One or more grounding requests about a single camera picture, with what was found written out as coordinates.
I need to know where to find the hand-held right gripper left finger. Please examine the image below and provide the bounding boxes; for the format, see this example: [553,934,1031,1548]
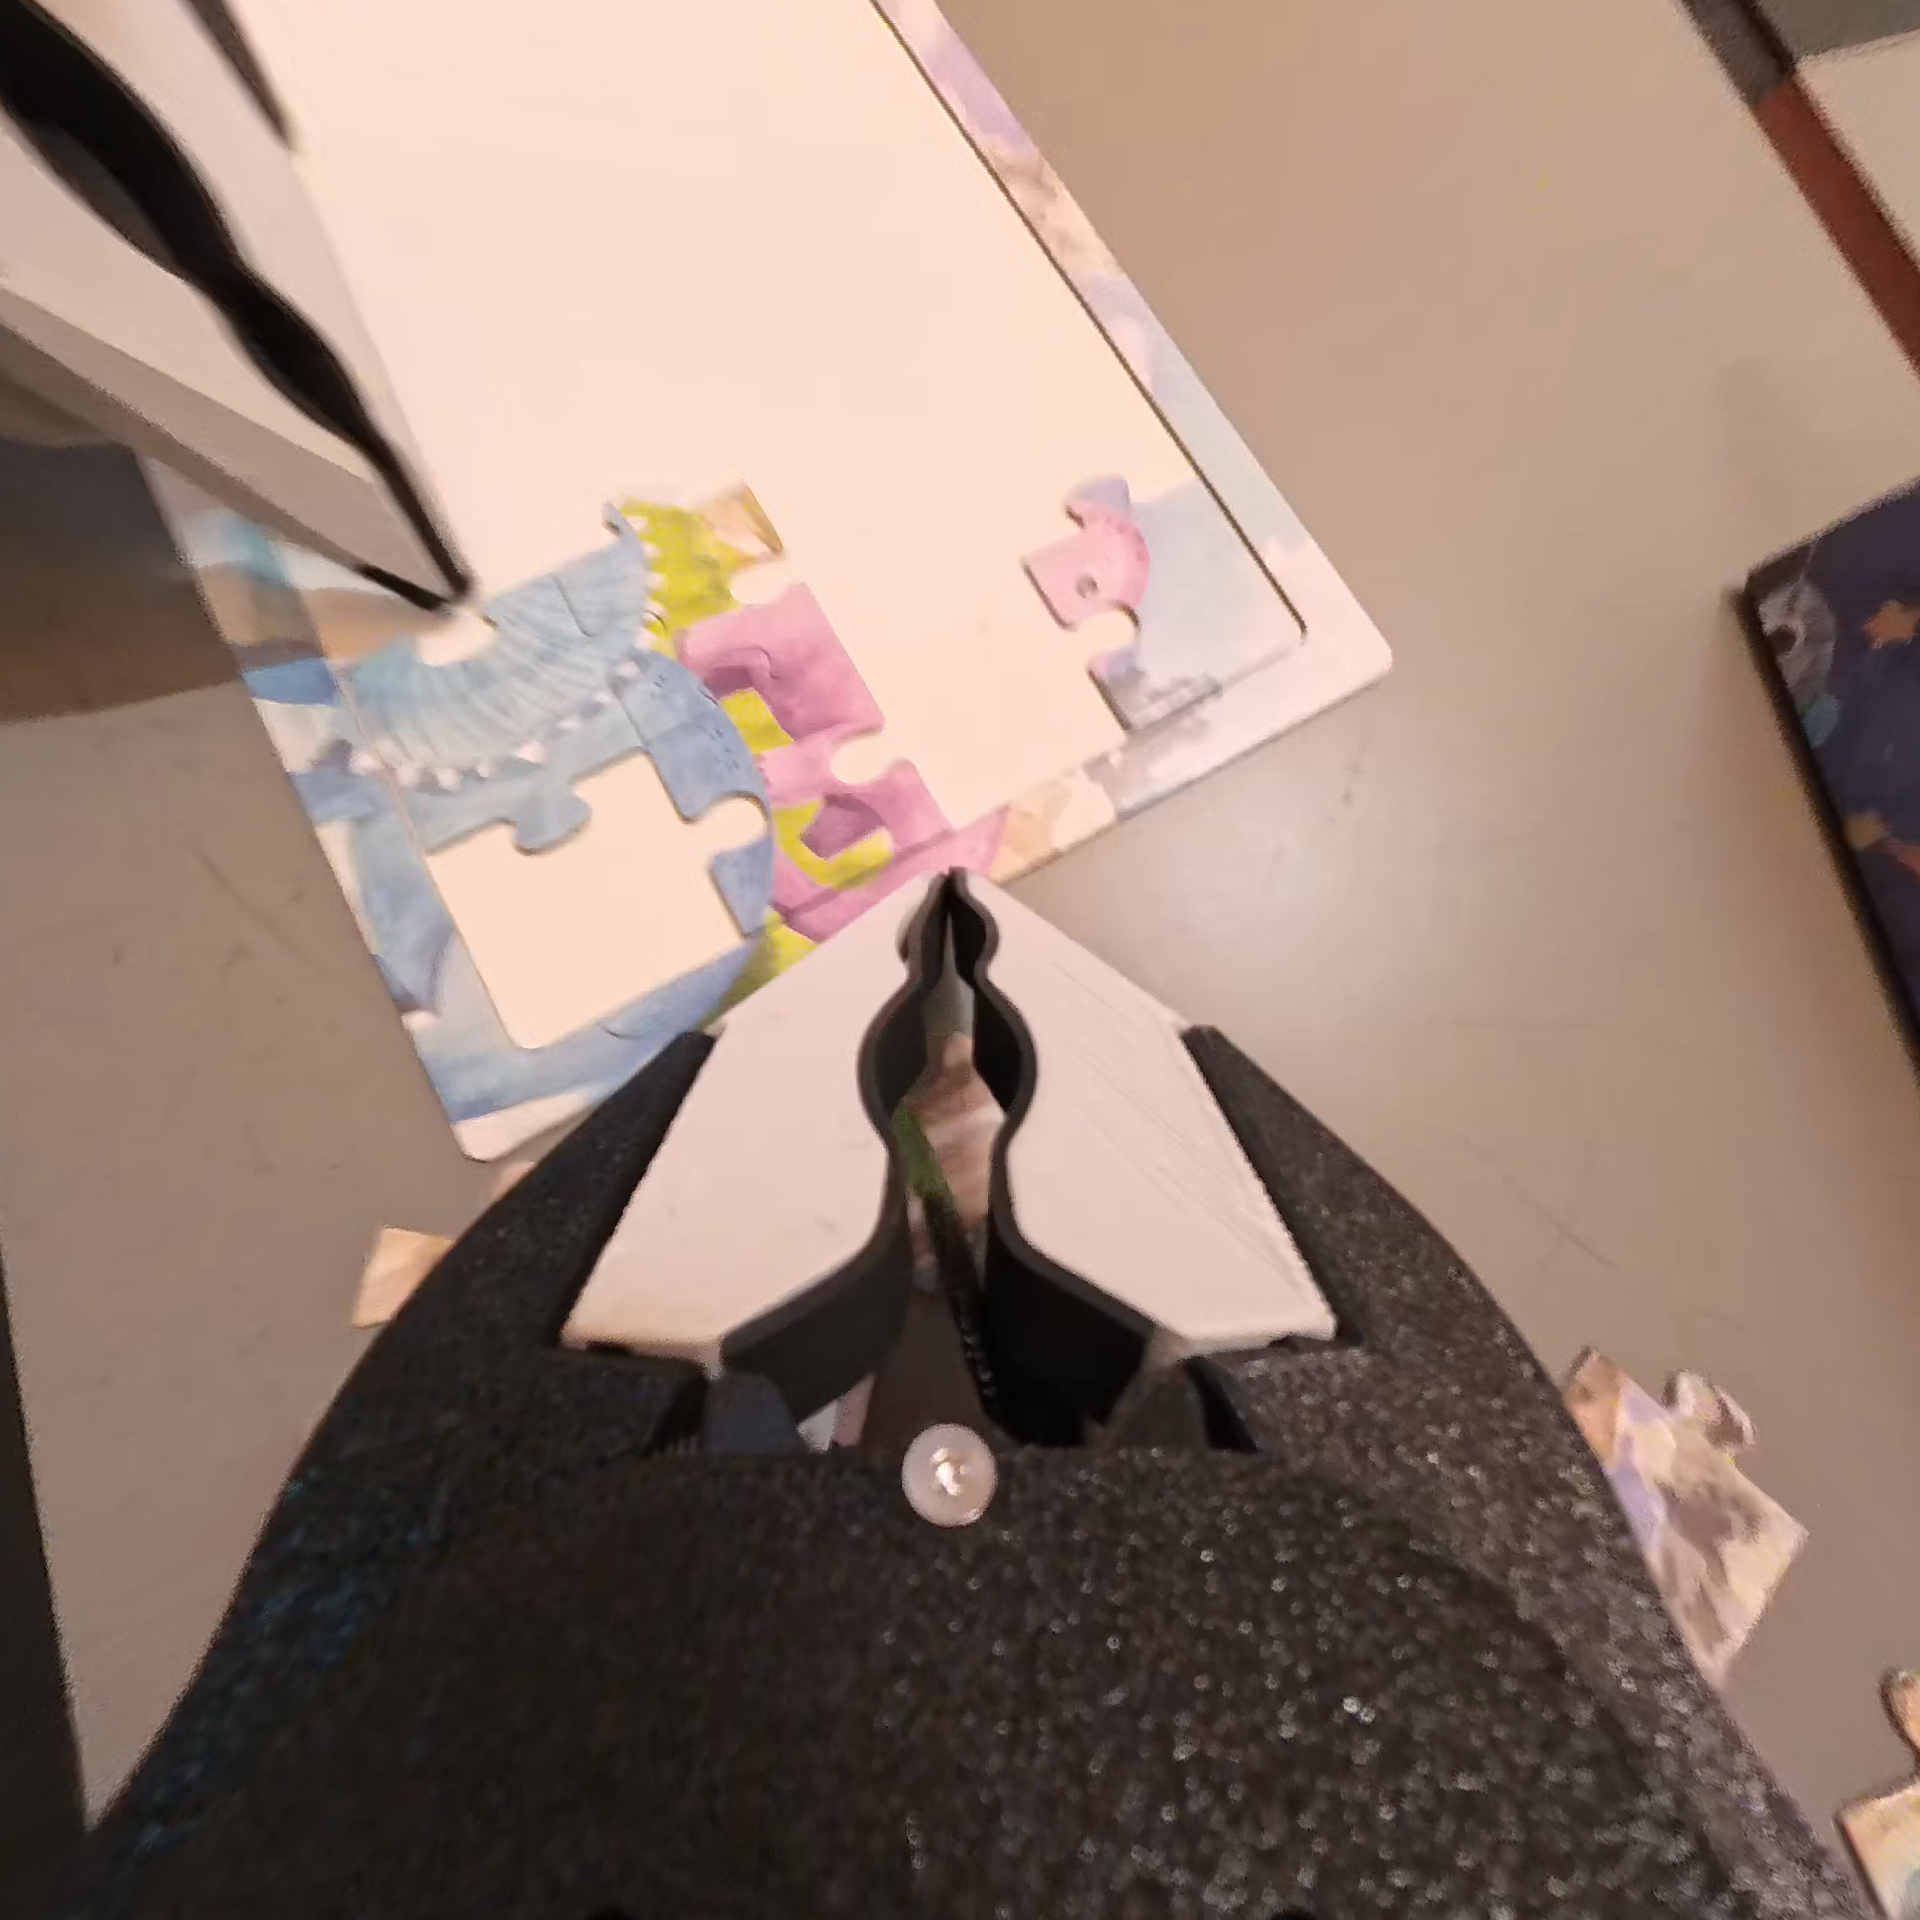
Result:
[563,873,953,1378]

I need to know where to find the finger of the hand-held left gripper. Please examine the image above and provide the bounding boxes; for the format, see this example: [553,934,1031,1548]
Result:
[0,127,466,613]
[0,0,473,606]

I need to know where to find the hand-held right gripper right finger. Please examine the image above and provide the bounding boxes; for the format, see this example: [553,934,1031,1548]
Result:
[959,871,1339,1374]

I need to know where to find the beige printed puzzle piece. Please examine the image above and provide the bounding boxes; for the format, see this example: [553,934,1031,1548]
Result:
[351,1228,454,1333]

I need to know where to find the landscape jigsaw puzzle board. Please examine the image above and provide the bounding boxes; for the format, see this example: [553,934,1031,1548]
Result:
[151,0,1394,1164]

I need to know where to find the light blue printed puzzle piece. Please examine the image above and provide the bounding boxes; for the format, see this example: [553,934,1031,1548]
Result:
[337,503,670,856]

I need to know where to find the joined printed puzzle pieces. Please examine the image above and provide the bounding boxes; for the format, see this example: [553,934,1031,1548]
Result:
[609,480,963,938]

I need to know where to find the pink corner puzzle piece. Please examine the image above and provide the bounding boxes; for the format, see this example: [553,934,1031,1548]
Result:
[1024,478,1309,736]

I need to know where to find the pile of puzzle pieces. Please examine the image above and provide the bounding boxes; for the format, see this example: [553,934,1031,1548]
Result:
[1559,1345,1920,1920]

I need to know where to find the grey desk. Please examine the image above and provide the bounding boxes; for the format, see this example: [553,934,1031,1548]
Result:
[0,0,1920,1920]

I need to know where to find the adjacent white desk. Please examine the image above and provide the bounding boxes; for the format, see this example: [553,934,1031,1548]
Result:
[1681,0,1920,376]

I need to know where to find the printed jigsaw puzzle box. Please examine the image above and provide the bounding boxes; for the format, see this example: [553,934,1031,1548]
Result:
[1738,480,1920,1081]

